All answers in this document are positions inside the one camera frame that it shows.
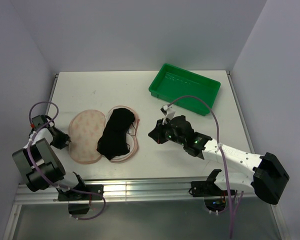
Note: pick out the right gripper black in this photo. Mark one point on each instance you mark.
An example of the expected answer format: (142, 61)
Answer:
(157, 134)

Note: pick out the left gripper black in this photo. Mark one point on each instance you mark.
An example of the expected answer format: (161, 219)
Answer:
(64, 138)

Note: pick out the peach floral mesh laundry bag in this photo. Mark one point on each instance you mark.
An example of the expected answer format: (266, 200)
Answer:
(86, 129)

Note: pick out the black bra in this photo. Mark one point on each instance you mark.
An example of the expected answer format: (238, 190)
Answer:
(113, 142)

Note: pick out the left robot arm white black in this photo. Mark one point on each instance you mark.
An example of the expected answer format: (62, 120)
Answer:
(39, 166)

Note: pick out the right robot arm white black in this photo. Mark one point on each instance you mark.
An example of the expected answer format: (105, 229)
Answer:
(241, 171)

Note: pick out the green plastic tray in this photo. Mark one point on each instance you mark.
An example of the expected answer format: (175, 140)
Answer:
(173, 82)

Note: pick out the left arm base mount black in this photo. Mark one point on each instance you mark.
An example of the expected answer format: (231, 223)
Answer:
(90, 192)

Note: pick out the aluminium frame rail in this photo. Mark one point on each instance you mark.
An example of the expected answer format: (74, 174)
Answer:
(122, 190)

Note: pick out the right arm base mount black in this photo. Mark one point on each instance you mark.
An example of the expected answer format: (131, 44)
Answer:
(208, 188)

